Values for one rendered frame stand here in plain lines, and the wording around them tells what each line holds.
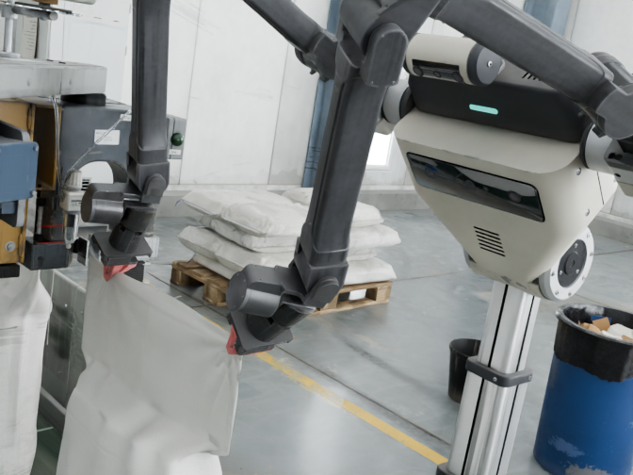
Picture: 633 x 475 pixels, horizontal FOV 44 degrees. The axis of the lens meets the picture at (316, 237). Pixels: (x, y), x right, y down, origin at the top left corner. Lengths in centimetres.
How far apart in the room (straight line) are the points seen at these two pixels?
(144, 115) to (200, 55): 529
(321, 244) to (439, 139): 46
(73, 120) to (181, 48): 497
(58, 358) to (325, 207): 167
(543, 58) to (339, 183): 29
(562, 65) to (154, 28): 66
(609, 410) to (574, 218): 201
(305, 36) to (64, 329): 138
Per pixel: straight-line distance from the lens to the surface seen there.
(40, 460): 222
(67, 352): 250
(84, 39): 544
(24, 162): 130
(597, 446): 337
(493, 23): 94
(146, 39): 133
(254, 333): 119
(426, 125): 148
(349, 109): 92
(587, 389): 328
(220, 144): 690
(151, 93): 136
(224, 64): 681
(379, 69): 87
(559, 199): 132
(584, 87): 107
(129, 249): 149
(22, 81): 137
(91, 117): 161
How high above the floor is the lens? 150
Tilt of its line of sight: 13 degrees down
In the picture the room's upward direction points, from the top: 9 degrees clockwise
